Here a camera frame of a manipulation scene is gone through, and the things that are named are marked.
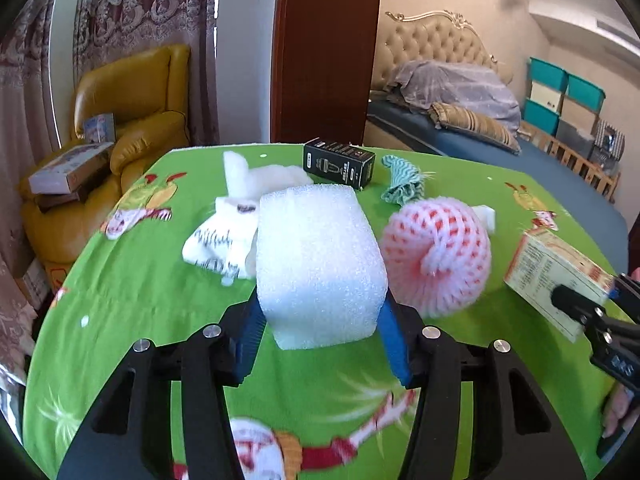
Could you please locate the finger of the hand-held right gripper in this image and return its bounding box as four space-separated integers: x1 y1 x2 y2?
607 274 640 323
549 284 613 343

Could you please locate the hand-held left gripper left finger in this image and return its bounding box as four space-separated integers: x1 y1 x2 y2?
57 296 266 480

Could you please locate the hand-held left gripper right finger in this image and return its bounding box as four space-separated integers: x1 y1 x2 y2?
377 295 586 480

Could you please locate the small yellow carton box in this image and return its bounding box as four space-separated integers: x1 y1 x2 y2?
504 232 618 343

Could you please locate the white foam block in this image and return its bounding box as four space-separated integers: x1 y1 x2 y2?
255 184 390 352

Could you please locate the red fruit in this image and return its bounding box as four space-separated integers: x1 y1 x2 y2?
378 197 493 318

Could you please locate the person's right hand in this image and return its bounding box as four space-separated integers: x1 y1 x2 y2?
601 382 640 441

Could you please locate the white printed cloth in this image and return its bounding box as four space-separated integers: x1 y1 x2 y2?
181 195 261 288

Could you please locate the green printed tablecloth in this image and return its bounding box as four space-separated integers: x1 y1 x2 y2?
22 142 628 480

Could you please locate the blue bed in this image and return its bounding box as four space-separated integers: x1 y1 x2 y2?
365 97 628 242

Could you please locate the small white foam piece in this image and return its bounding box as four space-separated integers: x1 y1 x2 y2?
472 205 499 235

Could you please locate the black white checkered bag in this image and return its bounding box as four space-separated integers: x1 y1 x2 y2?
591 119 626 162

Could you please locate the green white knit cloth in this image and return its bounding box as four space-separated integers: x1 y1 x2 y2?
381 155 436 206

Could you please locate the black carton box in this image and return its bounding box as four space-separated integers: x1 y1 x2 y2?
302 137 377 191

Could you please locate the striped pillow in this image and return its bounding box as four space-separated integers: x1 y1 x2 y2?
430 101 522 155

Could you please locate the stack of storage bins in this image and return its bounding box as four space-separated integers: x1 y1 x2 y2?
522 57 608 153

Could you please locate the flat brown box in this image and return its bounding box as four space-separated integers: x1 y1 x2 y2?
35 175 109 211

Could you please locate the grey-blue quilt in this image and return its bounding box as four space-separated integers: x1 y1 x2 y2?
387 60 523 133

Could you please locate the flat white box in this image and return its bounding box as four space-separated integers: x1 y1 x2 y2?
28 141 115 195

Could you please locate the small blue box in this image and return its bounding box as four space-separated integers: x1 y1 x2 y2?
82 112 117 143

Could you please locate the air vent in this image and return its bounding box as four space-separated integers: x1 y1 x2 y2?
597 18 640 42

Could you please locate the yellow leather armchair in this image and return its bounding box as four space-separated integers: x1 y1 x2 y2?
19 44 193 266

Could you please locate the red-brown wooden door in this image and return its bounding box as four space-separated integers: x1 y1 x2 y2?
270 0 384 148

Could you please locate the tufted beige headboard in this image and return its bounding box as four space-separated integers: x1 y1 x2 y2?
370 9 516 93

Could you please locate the beige lace curtain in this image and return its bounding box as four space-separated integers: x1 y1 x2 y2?
72 0 222 147
0 7 57 321

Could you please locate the wooden crib rail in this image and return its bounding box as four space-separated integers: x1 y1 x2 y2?
520 122 623 204

